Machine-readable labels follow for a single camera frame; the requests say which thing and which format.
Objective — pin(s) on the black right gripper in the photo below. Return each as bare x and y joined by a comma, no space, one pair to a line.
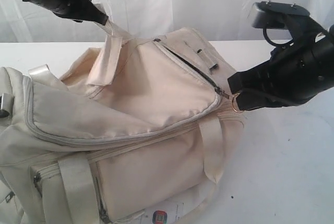
284,81

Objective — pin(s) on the white backdrop curtain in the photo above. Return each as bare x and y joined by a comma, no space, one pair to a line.
215,19

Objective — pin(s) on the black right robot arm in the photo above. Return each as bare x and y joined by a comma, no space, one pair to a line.
299,43

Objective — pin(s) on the white paper tag sheet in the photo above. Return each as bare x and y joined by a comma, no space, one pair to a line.
168,211

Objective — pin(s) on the cream canvas duffel bag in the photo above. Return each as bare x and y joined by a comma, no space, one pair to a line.
132,124

